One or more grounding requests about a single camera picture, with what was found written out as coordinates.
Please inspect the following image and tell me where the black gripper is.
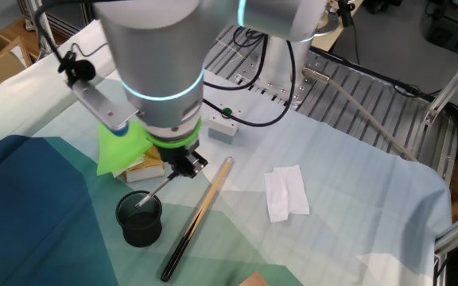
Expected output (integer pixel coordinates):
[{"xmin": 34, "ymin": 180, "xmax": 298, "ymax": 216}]
[{"xmin": 158, "ymin": 140, "xmax": 209, "ymax": 180}]

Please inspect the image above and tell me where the clear pen with black grip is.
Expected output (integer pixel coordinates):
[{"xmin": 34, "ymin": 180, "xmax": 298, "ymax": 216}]
[{"xmin": 134, "ymin": 174, "xmax": 177, "ymax": 210}]

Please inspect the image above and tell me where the black mesh pen holder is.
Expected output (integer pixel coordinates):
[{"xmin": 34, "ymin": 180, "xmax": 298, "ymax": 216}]
[{"xmin": 115, "ymin": 190, "xmax": 163, "ymax": 248}]

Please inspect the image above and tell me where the gold and white tissue pack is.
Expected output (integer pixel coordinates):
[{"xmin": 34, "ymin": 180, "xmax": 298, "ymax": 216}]
[{"xmin": 113, "ymin": 145, "xmax": 166, "ymax": 184}]

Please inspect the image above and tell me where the black and wood cue stick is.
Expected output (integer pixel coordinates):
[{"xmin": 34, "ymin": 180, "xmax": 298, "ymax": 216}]
[{"xmin": 160, "ymin": 156, "xmax": 235, "ymax": 283}]

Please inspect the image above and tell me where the grey box with green button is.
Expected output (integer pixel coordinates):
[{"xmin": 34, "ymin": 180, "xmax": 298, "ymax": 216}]
[{"xmin": 208, "ymin": 106, "xmax": 240, "ymax": 145}]

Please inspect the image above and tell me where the green flag on white pole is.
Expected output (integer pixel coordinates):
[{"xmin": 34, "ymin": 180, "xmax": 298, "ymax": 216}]
[{"xmin": 96, "ymin": 121, "xmax": 154, "ymax": 176}]

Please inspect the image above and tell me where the white paper tissue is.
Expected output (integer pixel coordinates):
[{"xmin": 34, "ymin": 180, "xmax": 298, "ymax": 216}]
[{"xmin": 263, "ymin": 164, "xmax": 310, "ymax": 223}]

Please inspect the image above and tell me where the wooden block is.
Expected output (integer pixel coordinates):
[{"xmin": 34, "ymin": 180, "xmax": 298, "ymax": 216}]
[{"xmin": 238, "ymin": 272, "xmax": 270, "ymax": 286}]

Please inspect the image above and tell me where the teal blue white tablecloth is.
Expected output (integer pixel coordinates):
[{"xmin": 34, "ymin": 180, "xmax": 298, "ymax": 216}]
[{"xmin": 0, "ymin": 19, "xmax": 452, "ymax": 286}]

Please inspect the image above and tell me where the light wooden desk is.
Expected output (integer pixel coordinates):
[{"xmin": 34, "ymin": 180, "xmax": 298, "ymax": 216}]
[{"xmin": 312, "ymin": 0, "xmax": 367, "ymax": 52}]

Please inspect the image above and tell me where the black equipment case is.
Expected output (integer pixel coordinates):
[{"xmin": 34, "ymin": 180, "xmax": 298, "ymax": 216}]
[{"xmin": 427, "ymin": 0, "xmax": 458, "ymax": 56}]

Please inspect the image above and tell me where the green gripper mount ring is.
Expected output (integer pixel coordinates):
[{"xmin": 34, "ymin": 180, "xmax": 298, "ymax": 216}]
[{"xmin": 146, "ymin": 117, "xmax": 203, "ymax": 150}]

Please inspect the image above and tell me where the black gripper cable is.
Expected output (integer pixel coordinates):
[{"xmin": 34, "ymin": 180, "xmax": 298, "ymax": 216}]
[{"xmin": 203, "ymin": 27, "xmax": 297, "ymax": 128}]

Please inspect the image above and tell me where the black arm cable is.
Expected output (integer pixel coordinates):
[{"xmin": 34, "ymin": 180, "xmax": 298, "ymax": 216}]
[{"xmin": 33, "ymin": 0, "xmax": 109, "ymax": 87}]

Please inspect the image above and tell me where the grey braided cable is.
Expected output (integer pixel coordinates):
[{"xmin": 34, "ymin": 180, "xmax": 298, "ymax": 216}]
[{"xmin": 302, "ymin": 66, "xmax": 419, "ymax": 163}]

